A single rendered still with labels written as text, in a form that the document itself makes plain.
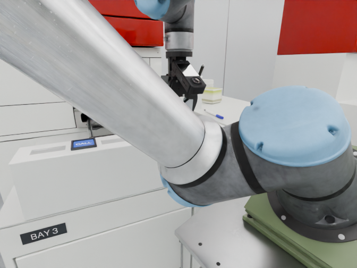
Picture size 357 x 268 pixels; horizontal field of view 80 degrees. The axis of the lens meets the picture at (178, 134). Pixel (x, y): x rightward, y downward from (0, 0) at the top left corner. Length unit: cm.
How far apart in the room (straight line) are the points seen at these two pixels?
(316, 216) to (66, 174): 49
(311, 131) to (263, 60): 341
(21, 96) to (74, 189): 67
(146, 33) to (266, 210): 91
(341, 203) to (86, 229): 54
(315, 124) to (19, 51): 28
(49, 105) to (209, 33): 235
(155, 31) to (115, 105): 93
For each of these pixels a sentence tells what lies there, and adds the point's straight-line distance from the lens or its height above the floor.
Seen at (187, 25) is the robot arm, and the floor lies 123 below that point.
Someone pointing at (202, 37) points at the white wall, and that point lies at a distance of 301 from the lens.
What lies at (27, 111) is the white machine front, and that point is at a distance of 115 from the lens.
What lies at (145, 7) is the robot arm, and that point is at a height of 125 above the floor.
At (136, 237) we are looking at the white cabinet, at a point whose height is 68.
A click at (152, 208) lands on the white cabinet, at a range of 64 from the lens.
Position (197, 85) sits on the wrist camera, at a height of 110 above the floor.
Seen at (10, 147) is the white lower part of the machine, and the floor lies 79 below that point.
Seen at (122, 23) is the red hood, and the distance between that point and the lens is 109.
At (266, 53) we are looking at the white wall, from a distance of 371.
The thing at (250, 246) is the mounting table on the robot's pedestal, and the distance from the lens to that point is 47.
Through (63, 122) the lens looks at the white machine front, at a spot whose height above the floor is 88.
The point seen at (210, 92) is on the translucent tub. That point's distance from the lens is 100.
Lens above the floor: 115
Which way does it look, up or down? 19 degrees down
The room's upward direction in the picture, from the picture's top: straight up
